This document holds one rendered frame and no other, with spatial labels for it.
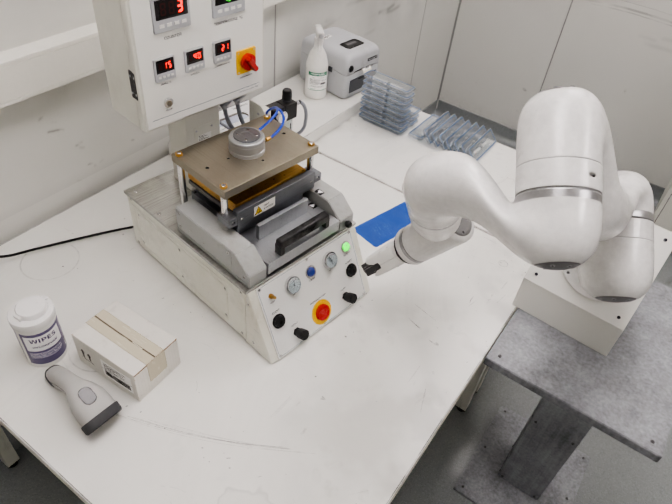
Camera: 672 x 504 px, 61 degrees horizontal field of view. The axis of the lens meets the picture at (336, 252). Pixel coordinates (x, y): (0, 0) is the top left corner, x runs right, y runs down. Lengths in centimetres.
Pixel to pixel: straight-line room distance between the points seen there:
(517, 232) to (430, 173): 14
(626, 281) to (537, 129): 41
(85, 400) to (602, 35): 295
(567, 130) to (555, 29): 275
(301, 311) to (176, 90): 55
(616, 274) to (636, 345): 58
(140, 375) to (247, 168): 48
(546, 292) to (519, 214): 79
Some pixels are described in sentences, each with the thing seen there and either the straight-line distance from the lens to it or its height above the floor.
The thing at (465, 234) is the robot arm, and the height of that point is 113.
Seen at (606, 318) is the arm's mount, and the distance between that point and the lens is 148.
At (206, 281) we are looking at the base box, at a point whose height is 85.
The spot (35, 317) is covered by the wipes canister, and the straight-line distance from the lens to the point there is 130.
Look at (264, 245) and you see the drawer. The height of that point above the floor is 97.
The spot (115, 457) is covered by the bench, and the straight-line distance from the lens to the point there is 124.
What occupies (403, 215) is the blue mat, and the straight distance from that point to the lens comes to 173.
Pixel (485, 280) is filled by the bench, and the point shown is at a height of 75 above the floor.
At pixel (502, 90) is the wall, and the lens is 366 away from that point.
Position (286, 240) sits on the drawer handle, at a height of 101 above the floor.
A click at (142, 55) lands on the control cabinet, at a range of 122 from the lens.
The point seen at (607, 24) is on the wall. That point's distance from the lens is 340.
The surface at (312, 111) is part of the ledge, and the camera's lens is 210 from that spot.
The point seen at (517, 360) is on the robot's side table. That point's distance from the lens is 144.
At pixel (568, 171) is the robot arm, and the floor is 146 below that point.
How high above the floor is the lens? 182
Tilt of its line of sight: 43 degrees down
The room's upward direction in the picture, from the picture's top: 7 degrees clockwise
